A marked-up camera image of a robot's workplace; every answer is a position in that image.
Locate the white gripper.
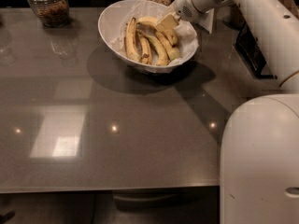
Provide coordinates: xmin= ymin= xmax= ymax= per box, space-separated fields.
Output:
xmin=155 ymin=0 xmax=203 ymax=32

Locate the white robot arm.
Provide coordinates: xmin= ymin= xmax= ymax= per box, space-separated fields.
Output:
xmin=169 ymin=0 xmax=299 ymax=224

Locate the white paper bowl liner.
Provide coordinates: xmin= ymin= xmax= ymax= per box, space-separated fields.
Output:
xmin=109 ymin=0 xmax=199 ymax=70

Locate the white oval bowl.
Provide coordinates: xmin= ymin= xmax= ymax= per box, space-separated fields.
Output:
xmin=97 ymin=0 xmax=200 ymax=75

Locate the small spotted yellow banana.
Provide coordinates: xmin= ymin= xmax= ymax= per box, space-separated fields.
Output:
xmin=137 ymin=31 xmax=152 ymax=65

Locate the white upright stand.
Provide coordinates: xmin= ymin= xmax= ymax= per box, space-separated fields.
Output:
xmin=199 ymin=9 xmax=215 ymax=34

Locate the right glass granola jar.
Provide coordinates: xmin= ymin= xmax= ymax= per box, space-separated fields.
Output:
xmin=230 ymin=5 xmax=245 ymax=29

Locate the glass granola jar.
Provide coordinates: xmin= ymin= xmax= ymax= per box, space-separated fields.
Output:
xmin=230 ymin=5 xmax=245 ymax=29
xmin=27 ymin=0 xmax=69 ymax=28

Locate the left glass granola jar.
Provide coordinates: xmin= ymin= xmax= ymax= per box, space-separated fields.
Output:
xmin=27 ymin=0 xmax=69 ymax=28

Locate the drawer handle below counter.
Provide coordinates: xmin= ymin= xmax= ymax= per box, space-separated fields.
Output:
xmin=113 ymin=191 xmax=178 ymax=203

